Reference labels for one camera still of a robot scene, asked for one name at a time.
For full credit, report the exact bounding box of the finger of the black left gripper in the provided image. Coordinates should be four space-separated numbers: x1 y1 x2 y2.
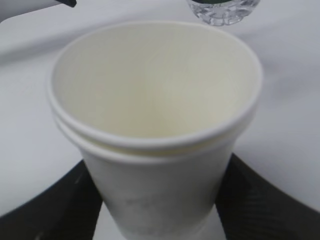
55 0 77 8

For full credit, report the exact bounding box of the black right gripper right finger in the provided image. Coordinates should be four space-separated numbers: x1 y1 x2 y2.
215 154 320 240

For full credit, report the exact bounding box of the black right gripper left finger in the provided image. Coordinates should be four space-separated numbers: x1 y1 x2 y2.
0 161 102 240

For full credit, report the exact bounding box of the white paper cup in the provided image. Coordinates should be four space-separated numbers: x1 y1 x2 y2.
47 20 264 240

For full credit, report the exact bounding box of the clear water bottle green label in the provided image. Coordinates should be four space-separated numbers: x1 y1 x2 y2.
187 0 260 27

